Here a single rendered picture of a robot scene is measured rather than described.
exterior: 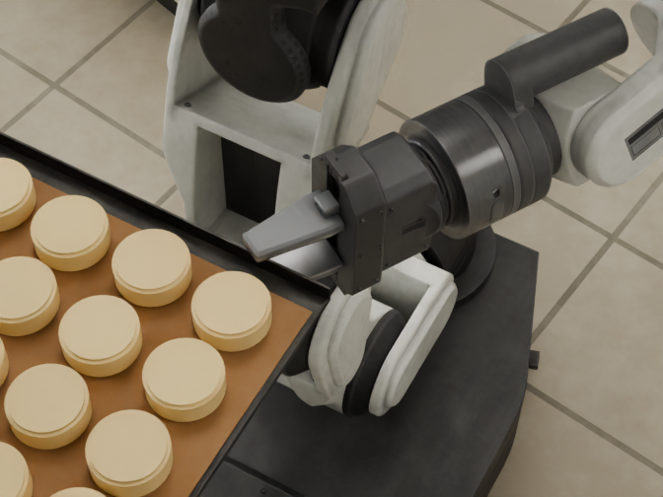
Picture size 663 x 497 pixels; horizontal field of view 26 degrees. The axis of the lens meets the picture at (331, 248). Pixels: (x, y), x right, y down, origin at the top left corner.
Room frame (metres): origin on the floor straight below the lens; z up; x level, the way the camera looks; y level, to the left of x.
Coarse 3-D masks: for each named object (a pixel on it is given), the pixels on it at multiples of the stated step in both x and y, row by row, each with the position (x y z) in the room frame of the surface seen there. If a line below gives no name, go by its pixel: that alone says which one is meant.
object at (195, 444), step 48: (48, 192) 0.58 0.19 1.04; (0, 240) 0.54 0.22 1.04; (96, 288) 0.50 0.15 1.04; (192, 288) 0.50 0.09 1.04; (0, 336) 0.47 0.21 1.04; (48, 336) 0.47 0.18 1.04; (144, 336) 0.47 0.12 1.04; (192, 336) 0.47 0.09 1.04; (288, 336) 0.47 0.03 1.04; (96, 384) 0.43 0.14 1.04; (240, 384) 0.43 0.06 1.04; (0, 432) 0.40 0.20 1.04; (192, 432) 0.40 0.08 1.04; (48, 480) 0.37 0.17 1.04; (192, 480) 0.37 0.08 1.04
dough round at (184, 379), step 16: (160, 352) 0.44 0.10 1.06; (176, 352) 0.44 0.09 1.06; (192, 352) 0.44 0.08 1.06; (208, 352) 0.44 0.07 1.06; (144, 368) 0.43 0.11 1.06; (160, 368) 0.43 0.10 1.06; (176, 368) 0.43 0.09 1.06; (192, 368) 0.43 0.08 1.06; (208, 368) 0.43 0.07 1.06; (224, 368) 0.43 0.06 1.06; (144, 384) 0.42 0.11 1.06; (160, 384) 0.42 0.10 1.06; (176, 384) 0.42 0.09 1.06; (192, 384) 0.42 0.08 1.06; (208, 384) 0.42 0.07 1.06; (224, 384) 0.43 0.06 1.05; (160, 400) 0.41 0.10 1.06; (176, 400) 0.41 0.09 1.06; (192, 400) 0.41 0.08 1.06; (208, 400) 0.41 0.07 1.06; (176, 416) 0.41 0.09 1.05; (192, 416) 0.41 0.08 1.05
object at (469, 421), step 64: (448, 256) 1.03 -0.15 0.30; (512, 256) 1.12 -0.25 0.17; (448, 320) 1.02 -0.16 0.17; (512, 320) 1.02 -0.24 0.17; (448, 384) 0.92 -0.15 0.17; (512, 384) 0.92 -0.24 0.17; (256, 448) 0.83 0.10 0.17; (320, 448) 0.83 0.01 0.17; (384, 448) 0.83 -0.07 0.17; (448, 448) 0.83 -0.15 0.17
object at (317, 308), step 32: (32, 160) 0.61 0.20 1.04; (96, 192) 0.58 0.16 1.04; (128, 192) 0.57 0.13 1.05; (160, 224) 0.55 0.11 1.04; (192, 224) 0.54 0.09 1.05; (224, 256) 0.53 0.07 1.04; (288, 288) 0.50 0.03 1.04; (320, 288) 0.50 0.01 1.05; (288, 352) 0.46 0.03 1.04; (224, 448) 0.39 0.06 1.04
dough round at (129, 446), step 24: (96, 432) 0.39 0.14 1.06; (120, 432) 0.39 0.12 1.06; (144, 432) 0.39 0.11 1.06; (168, 432) 0.39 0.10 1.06; (96, 456) 0.37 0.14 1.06; (120, 456) 0.37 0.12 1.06; (144, 456) 0.37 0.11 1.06; (168, 456) 0.38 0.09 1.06; (96, 480) 0.36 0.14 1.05; (120, 480) 0.36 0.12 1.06; (144, 480) 0.36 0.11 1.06
